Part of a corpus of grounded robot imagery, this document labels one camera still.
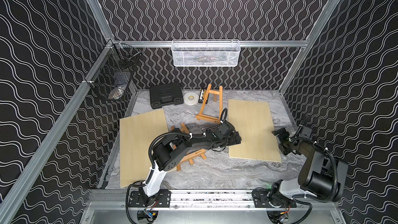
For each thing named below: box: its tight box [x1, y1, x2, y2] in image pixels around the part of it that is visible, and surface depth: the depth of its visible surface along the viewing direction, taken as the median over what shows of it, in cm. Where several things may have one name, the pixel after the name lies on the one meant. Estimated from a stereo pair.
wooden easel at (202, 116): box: [195, 84, 223, 124], surface depth 98 cm
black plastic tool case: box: [149, 82, 184, 110], surface depth 112 cm
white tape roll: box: [182, 92, 199, 106], surface depth 116 cm
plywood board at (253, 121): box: [228, 99, 282, 163], surface depth 101 cm
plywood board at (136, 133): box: [119, 108, 169, 189], surface depth 102 cm
